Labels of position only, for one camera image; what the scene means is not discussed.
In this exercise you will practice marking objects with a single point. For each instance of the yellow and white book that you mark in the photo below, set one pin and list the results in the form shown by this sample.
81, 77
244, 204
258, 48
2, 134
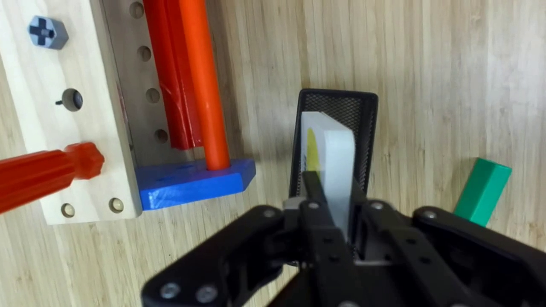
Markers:
328, 149

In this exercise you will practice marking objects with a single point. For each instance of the wooden blue toy toolbox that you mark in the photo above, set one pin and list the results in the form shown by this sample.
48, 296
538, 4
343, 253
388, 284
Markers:
133, 77

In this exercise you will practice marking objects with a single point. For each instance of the green rectangular block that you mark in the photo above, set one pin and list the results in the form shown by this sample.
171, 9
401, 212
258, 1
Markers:
482, 192

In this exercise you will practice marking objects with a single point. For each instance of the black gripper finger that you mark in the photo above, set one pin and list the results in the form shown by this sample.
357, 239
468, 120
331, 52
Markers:
314, 210

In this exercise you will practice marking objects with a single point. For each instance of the black mesh box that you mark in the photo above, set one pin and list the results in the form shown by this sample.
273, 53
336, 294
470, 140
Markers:
354, 110

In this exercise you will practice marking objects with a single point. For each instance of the red toy screwdriver handle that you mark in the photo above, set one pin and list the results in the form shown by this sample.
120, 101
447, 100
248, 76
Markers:
31, 176

